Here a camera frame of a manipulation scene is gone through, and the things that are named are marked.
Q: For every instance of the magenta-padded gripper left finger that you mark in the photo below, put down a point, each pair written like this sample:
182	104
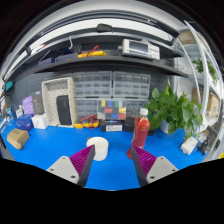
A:
65	168

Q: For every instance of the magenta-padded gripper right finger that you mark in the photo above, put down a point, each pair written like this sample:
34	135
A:
158	168

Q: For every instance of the red drink bottle white cap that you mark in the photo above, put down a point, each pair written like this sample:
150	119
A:
141	130

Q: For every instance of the white power adapter block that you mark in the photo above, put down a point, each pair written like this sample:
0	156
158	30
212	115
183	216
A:
189	146

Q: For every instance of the white ceramic mug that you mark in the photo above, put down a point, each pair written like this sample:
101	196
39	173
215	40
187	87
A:
98	148

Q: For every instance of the plain black box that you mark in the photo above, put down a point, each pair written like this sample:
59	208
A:
128	125

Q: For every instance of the small white carton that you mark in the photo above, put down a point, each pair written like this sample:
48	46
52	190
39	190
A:
40	121

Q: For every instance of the brown cardboard box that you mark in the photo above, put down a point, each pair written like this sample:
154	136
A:
17	138

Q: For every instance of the black rectangular case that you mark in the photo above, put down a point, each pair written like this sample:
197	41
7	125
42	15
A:
64	110

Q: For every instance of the green potted plant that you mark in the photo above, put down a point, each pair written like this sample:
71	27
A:
173	110

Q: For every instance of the blue translucent box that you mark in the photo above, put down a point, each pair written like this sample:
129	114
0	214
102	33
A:
24	122

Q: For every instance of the black box with white label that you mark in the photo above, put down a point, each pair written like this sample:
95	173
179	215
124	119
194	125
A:
111	126

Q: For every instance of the grey small-parts drawer cabinet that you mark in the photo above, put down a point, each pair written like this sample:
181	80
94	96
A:
92	85
131	85
136	106
86	108

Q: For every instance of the white perforated tray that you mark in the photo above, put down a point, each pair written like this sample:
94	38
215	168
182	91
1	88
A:
49	100

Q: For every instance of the dark grey flat box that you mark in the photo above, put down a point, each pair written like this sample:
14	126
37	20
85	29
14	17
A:
38	102

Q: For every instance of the purple plastic bag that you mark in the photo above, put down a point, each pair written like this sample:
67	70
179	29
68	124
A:
28	105

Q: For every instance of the clear box with coloured parts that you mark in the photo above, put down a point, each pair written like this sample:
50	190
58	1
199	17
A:
112	110

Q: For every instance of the white shelf unit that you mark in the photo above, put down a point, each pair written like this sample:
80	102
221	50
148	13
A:
205	86

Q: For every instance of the teal device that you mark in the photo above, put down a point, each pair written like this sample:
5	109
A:
9	85

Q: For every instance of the black workbench shelf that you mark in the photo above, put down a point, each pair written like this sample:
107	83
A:
110	63

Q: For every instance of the yellow tester on shelf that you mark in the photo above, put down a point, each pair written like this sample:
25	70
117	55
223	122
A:
91	54

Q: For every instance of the white oscilloscope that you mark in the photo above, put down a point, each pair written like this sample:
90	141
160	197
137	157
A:
140	49

